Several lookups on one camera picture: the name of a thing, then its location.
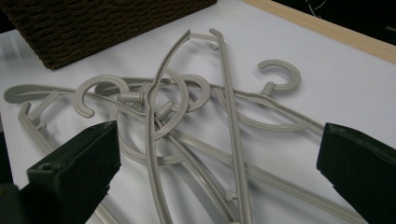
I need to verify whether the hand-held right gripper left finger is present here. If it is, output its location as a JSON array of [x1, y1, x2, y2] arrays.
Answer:
[[18, 120, 122, 224]]

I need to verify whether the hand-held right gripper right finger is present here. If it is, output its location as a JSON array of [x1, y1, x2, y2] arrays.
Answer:
[[316, 121, 396, 224]]

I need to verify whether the grey plastic clothes hanger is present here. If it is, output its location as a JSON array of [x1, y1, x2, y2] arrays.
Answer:
[[3, 74, 241, 224], [94, 59, 369, 224], [73, 27, 254, 224]]

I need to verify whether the brown woven basket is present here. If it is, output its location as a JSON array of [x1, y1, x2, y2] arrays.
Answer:
[[0, 0, 218, 71]]

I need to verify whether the thin white cable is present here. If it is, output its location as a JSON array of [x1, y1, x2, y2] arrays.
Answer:
[[303, 0, 328, 18]]

